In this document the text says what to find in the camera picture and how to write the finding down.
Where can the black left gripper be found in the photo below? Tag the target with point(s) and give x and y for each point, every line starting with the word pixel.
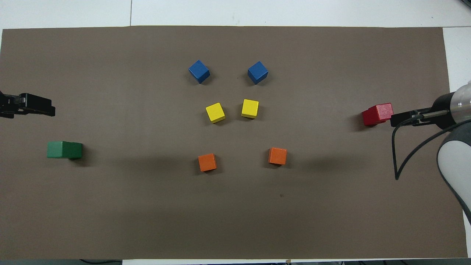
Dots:
pixel 8 106

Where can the red wooden block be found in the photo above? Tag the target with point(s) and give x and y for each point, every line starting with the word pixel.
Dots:
pixel 365 119
pixel 382 111

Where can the brown table mat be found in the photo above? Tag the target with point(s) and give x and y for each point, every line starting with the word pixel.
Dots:
pixel 220 213

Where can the blue wooden block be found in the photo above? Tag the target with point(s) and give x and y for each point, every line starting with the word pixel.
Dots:
pixel 257 72
pixel 199 71

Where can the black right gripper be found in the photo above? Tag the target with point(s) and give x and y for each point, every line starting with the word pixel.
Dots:
pixel 443 110

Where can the yellow wooden block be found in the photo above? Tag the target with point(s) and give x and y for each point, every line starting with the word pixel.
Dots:
pixel 250 108
pixel 215 112

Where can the green wooden block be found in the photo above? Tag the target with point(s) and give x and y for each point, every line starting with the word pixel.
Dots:
pixel 55 149
pixel 78 151

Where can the orange wooden block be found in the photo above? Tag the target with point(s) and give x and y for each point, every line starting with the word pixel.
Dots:
pixel 207 162
pixel 277 156

